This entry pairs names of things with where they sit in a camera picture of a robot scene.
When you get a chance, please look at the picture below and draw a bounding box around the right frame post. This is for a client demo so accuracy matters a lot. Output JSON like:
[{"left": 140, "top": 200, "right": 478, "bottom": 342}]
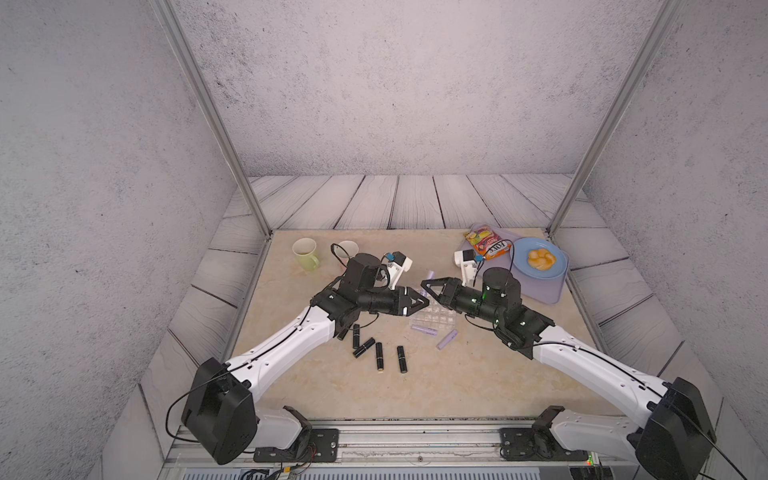
[{"left": 546, "top": 0, "right": 684, "bottom": 237}]

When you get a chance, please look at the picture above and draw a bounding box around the left frame post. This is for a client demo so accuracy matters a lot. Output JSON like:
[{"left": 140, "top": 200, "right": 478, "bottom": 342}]
[{"left": 152, "top": 0, "right": 273, "bottom": 237}]

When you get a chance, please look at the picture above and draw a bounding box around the aluminium rail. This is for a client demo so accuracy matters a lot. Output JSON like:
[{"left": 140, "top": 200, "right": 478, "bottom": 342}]
[{"left": 157, "top": 419, "right": 691, "bottom": 480}]

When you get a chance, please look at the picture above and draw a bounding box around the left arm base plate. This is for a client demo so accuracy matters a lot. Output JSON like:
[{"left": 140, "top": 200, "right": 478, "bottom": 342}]
[{"left": 253, "top": 428, "right": 340, "bottom": 464}]

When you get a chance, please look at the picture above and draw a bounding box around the frame post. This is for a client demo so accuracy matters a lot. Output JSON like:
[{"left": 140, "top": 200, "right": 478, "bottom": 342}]
[
  {"left": 546, "top": 0, "right": 684, "bottom": 237},
  {"left": 152, "top": 0, "right": 273, "bottom": 237}
]

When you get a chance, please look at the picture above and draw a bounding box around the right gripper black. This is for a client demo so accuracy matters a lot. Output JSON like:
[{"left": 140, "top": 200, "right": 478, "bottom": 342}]
[{"left": 421, "top": 277, "right": 506, "bottom": 329}]

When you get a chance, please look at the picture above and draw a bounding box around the blue plate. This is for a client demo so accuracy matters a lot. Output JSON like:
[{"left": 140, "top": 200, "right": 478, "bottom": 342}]
[{"left": 513, "top": 237, "right": 569, "bottom": 280}]

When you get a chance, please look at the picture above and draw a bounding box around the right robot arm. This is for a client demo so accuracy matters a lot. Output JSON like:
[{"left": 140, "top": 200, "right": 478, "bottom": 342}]
[{"left": 421, "top": 267, "right": 716, "bottom": 479}]

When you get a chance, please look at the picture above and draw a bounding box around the orange snack packet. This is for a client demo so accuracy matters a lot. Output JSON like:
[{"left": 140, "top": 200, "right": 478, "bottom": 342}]
[{"left": 464, "top": 224, "right": 513, "bottom": 260}]

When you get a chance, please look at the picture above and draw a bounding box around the pink mug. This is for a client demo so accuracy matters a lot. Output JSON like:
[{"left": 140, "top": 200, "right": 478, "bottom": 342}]
[{"left": 331, "top": 240, "right": 359, "bottom": 265}]

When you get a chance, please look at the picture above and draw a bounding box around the bread roll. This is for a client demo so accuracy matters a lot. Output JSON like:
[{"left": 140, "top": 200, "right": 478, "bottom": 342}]
[{"left": 527, "top": 248, "right": 557, "bottom": 271}]

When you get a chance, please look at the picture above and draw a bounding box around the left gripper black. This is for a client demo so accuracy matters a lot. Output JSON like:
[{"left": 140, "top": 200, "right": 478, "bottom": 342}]
[{"left": 355, "top": 286, "right": 430, "bottom": 317}]

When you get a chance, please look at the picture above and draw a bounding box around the purple lipstick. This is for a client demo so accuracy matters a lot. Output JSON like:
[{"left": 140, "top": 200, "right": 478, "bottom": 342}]
[
  {"left": 411, "top": 325, "right": 438, "bottom": 336},
  {"left": 436, "top": 329, "right": 458, "bottom": 350},
  {"left": 420, "top": 270, "right": 435, "bottom": 298}
]

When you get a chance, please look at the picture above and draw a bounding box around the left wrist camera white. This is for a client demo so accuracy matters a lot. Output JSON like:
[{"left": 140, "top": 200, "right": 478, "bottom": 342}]
[{"left": 385, "top": 251, "right": 413, "bottom": 290}]

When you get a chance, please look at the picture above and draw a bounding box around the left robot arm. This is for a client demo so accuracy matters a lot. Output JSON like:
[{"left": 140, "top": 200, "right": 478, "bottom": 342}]
[{"left": 181, "top": 251, "right": 429, "bottom": 465}]

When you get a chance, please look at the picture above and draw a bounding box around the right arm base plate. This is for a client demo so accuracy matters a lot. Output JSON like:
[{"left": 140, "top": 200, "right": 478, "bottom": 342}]
[{"left": 498, "top": 427, "right": 589, "bottom": 462}]

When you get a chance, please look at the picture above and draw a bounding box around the clear acrylic lipstick organizer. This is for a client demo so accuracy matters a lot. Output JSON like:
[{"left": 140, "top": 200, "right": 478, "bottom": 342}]
[{"left": 409, "top": 303, "right": 456, "bottom": 332}]

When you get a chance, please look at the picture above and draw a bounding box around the green mug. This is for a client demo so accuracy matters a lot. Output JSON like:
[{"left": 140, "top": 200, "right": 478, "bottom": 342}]
[{"left": 292, "top": 237, "right": 320, "bottom": 271}]

